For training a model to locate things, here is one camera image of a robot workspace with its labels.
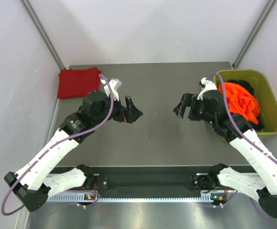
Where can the aluminium frame post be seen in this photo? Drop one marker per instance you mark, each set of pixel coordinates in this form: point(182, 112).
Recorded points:
point(43, 34)
point(258, 25)

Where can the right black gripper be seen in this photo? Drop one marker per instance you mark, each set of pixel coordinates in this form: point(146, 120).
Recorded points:
point(189, 99)

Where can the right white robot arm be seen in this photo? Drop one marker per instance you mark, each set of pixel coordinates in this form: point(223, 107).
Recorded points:
point(212, 108)

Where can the slotted grey cable duct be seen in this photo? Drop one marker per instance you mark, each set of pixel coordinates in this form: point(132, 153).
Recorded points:
point(68, 197)

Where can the folded red t shirt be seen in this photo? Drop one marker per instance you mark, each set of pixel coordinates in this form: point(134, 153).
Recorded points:
point(78, 83)

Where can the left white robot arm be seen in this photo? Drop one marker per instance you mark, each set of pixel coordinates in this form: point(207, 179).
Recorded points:
point(34, 184)

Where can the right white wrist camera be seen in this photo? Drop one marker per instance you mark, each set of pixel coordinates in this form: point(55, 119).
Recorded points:
point(206, 85)

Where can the orange t shirt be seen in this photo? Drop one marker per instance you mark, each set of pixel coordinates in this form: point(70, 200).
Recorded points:
point(240, 101)

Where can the right aluminium frame post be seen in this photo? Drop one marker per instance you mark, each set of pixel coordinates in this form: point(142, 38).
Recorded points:
point(258, 25)

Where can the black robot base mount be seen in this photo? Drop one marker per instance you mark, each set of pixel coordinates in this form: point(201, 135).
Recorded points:
point(150, 181)

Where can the olive green plastic bin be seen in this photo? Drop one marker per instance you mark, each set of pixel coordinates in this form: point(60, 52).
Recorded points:
point(263, 93)

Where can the left aluminium frame post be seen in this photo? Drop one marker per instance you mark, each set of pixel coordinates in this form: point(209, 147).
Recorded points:
point(43, 34)

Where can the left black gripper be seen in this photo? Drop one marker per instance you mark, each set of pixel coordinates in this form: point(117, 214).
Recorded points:
point(124, 115)

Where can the black t shirt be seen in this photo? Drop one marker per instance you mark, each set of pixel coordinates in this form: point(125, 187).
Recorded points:
point(248, 87)

